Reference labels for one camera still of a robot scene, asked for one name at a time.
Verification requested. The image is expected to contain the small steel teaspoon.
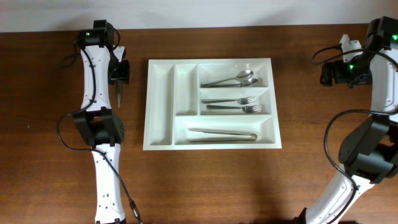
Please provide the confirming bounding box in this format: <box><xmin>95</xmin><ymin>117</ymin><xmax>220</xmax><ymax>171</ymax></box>
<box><xmin>116</xmin><ymin>82</ymin><xmax>123</xmax><ymax>108</ymax></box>

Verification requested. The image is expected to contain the steel fork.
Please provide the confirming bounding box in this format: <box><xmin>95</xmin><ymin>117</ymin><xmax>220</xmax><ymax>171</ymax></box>
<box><xmin>201</xmin><ymin>97</ymin><xmax>257</xmax><ymax>105</ymax></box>
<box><xmin>206</xmin><ymin>105</ymin><xmax>262</xmax><ymax>113</ymax></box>

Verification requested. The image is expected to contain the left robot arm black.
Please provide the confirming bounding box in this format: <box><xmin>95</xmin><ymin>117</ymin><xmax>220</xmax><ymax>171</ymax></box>
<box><xmin>73</xmin><ymin>20</ymin><xmax>130</xmax><ymax>223</ymax></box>

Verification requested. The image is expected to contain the steel spoon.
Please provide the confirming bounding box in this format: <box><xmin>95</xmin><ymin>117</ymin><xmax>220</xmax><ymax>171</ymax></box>
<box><xmin>210</xmin><ymin>78</ymin><xmax>259</xmax><ymax>88</ymax></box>
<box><xmin>200</xmin><ymin>70</ymin><xmax>254</xmax><ymax>88</ymax></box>

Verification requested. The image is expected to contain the white plastic cutlery tray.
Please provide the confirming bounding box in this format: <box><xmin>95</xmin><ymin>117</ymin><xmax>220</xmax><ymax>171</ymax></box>
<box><xmin>143</xmin><ymin>58</ymin><xmax>282</xmax><ymax>151</ymax></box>

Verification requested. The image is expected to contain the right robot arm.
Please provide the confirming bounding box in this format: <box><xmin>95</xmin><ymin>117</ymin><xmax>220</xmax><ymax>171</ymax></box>
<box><xmin>293</xmin><ymin>16</ymin><xmax>397</xmax><ymax>224</ymax></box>

